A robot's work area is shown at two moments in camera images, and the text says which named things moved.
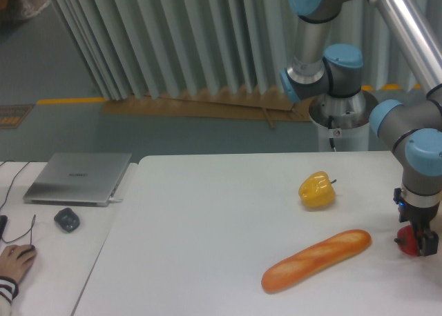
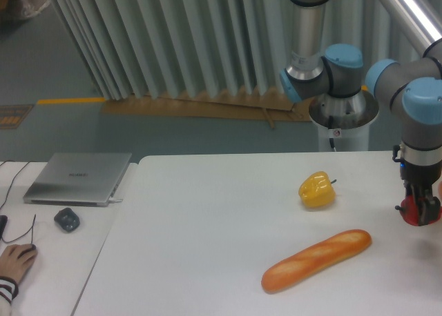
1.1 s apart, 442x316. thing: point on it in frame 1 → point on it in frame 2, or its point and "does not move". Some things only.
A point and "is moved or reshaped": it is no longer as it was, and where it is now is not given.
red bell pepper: [407, 241] is moved or reshaped
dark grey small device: [68, 219] does not move
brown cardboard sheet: [233, 106] does not move
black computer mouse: [32, 248] does not move
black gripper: [420, 218] → [420, 179]
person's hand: [16, 260] does not move
